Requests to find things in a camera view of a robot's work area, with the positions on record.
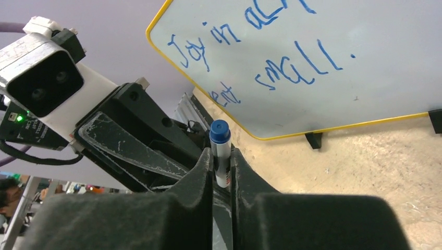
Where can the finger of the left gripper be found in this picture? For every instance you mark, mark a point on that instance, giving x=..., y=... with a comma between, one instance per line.
x=136, y=112

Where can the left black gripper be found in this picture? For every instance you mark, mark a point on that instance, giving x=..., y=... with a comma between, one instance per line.
x=106, y=155

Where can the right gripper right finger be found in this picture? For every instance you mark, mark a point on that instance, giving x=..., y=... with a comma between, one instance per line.
x=264, y=218

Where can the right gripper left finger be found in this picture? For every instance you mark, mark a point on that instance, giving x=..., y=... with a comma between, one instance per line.
x=179, y=218

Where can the whiteboard marker pen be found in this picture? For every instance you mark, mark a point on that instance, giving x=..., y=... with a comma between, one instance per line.
x=222, y=153

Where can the yellow framed whiteboard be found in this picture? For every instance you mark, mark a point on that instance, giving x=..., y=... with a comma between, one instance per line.
x=288, y=68

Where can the blue marker cap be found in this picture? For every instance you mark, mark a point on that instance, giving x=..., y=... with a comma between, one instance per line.
x=219, y=132

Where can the person in background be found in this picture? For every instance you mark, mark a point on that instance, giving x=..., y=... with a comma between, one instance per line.
x=11, y=193

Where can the aluminium table frame rail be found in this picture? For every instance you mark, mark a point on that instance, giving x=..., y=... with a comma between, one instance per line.
x=191, y=115

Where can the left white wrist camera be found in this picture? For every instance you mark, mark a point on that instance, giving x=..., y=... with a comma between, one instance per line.
x=42, y=73

